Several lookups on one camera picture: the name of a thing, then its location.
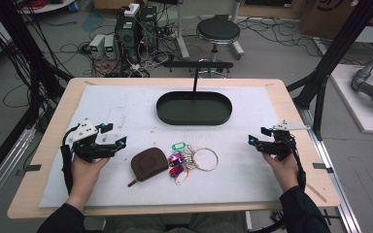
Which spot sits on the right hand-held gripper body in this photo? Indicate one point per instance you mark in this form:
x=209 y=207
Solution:
x=283 y=144

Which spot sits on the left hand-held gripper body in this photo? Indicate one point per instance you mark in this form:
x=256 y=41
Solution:
x=85 y=147

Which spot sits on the person's left hand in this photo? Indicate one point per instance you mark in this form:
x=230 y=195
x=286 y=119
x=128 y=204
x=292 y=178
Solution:
x=84 y=174

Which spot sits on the person's right hand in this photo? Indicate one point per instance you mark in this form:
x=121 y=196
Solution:
x=286 y=173

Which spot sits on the wooden table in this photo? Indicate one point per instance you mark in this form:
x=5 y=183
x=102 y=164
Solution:
x=307 y=155

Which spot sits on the brown zip pouch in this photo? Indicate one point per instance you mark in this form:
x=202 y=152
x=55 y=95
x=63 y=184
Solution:
x=149 y=163

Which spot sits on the black tape strip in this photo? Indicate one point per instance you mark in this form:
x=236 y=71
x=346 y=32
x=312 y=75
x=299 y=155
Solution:
x=32 y=168
x=322 y=167

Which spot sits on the white table mat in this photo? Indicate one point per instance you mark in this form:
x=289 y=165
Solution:
x=233 y=181

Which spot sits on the black oval tray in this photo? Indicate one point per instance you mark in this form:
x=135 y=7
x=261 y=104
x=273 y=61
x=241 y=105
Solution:
x=194 y=110

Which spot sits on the grey bench power supply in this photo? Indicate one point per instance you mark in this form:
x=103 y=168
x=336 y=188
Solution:
x=97 y=45
x=110 y=47

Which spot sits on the white platform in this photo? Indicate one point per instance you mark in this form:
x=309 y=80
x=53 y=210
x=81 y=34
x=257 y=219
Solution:
x=362 y=116

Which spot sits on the black T-shaped stand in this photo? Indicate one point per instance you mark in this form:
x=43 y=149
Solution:
x=196 y=64

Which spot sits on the black computer tower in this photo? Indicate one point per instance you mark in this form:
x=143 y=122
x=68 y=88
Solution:
x=128 y=35

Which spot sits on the black round stool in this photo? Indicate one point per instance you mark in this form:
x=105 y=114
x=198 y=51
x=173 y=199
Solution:
x=218 y=30

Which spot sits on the white desk leg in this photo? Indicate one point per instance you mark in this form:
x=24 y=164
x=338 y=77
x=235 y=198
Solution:
x=182 y=32

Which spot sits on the cardboard box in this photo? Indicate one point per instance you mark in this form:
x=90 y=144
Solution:
x=330 y=16

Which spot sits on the aluminium rail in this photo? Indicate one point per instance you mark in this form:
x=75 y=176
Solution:
x=6 y=168
x=333 y=181

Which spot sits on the black metal frame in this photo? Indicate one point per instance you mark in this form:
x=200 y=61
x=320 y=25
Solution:
x=333 y=55

